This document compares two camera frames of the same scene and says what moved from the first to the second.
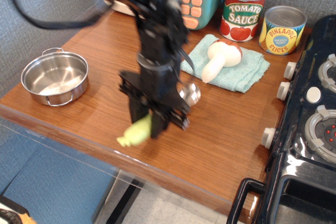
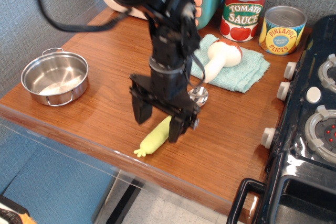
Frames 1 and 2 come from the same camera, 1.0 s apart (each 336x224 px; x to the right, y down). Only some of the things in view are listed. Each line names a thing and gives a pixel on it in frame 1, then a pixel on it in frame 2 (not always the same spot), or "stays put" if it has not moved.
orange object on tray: [25, 219] stays put
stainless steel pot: [55, 77] stays put
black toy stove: [299, 187] stays put
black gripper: [158, 86] to [167, 87]
